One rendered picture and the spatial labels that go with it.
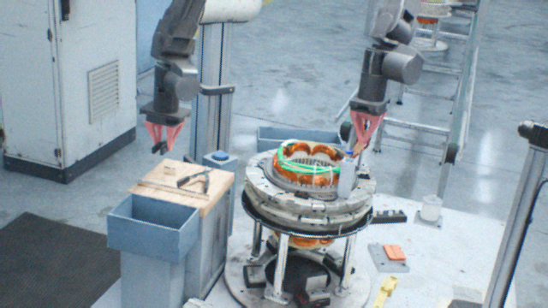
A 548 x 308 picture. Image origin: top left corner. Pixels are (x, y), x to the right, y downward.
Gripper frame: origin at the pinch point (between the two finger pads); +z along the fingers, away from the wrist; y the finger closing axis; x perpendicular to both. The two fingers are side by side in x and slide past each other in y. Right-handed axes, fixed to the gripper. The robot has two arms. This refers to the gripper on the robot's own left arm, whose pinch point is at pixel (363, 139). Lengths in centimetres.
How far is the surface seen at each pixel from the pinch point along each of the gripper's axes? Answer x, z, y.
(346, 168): 2.8, 7.4, -0.3
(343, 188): 2.8, 12.6, 0.2
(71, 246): 156, 112, 83
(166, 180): 43.2, 17.9, -10.7
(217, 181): 33.0, 17.6, -4.0
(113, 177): 189, 106, 155
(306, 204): 8.7, 15.5, -7.3
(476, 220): -24, 41, 73
